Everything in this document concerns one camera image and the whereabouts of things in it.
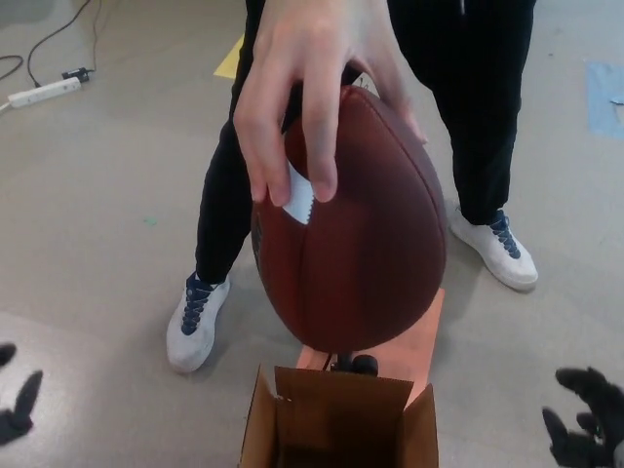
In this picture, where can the person's white sneaker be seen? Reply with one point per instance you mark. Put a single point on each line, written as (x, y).
(497, 248)
(197, 322)

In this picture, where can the robot right black hand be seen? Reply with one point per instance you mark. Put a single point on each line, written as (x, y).
(602, 419)

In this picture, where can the black hand air pump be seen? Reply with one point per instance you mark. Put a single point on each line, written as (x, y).
(363, 365)

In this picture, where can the brown leather football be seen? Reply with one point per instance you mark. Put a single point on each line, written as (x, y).
(370, 219)

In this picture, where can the white power strip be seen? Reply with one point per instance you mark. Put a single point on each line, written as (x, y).
(46, 92)

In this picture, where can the blue floor tape patch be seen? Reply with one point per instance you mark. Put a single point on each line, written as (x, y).
(604, 107)

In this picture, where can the person's left white sneaker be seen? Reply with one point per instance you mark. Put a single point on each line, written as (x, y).
(497, 248)

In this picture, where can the open cardboard box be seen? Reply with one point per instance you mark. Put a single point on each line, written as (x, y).
(336, 409)

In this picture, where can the person's right hand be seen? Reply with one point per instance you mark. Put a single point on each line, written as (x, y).
(302, 63)

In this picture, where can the yellow floor tape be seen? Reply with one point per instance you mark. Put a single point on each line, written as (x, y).
(229, 61)

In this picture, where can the person's right white sneaker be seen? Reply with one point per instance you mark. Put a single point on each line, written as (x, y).
(197, 322)

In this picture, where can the person's black trousers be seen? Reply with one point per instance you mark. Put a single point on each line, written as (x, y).
(478, 97)

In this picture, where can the black power adapter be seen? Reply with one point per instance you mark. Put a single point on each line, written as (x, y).
(78, 74)

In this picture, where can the robot left black hand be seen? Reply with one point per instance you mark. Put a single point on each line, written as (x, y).
(27, 395)

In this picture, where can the orange paper sheet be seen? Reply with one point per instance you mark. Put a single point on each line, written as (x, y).
(419, 351)

